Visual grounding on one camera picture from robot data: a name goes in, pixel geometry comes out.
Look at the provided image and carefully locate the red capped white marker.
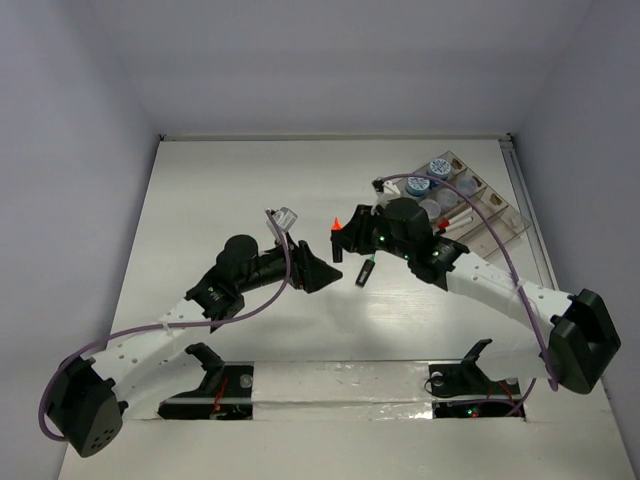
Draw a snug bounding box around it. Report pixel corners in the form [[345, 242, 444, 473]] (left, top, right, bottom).
[[440, 215, 474, 232]]

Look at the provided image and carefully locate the blue cleaning gel jar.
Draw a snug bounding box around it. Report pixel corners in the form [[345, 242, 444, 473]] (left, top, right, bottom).
[[426, 158, 451, 189], [405, 176, 431, 197]]

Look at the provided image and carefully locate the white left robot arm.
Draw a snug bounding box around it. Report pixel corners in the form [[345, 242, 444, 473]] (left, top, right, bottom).
[[38, 234, 343, 458]]

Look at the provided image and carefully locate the clear plastic organizer tray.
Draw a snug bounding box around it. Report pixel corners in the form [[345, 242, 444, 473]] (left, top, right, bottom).
[[393, 151, 530, 258]]

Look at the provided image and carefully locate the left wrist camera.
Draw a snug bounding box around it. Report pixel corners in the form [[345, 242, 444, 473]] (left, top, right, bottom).
[[266, 207, 298, 236]]

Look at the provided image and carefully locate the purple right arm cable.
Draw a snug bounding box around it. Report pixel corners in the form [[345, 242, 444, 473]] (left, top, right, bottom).
[[379, 172, 560, 392]]

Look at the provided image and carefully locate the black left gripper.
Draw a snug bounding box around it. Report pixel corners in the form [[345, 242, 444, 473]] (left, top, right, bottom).
[[237, 232, 340, 293]]

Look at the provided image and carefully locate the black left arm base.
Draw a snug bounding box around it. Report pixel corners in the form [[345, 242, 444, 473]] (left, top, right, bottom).
[[157, 343, 254, 421]]

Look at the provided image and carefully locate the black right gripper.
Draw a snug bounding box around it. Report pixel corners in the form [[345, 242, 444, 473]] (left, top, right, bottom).
[[332, 203, 414, 260]]

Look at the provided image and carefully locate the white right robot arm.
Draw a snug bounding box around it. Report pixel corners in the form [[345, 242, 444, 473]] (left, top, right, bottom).
[[331, 198, 621, 395]]

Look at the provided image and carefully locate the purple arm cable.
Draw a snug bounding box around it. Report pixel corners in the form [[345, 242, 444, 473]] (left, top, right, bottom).
[[379, 172, 560, 392], [38, 212, 294, 440]]

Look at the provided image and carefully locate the orange highlighter black body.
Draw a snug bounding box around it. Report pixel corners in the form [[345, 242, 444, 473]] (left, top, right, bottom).
[[329, 215, 346, 264]]

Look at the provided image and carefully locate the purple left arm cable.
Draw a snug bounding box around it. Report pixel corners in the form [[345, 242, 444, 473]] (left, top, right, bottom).
[[38, 212, 294, 440]]

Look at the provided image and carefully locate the green highlighter black body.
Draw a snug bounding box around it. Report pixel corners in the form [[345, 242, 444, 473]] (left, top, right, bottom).
[[355, 254, 376, 288]]

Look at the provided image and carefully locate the clear jar of clips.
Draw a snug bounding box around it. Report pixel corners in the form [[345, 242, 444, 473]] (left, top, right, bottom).
[[420, 199, 441, 222], [455, 177, 478, 198], [436, 188, 460, 211]]

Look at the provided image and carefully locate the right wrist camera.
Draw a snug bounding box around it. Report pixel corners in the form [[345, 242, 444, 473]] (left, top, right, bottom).
[[372, 178, 402, 207]]

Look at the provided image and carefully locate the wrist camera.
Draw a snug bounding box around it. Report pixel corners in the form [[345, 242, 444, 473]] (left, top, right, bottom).
[[266, 207, 298, 236], [372, 178, 402, 207]]

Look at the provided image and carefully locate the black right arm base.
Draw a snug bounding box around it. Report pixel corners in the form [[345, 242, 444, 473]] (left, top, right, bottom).
[[423, 339, 526, 419]]

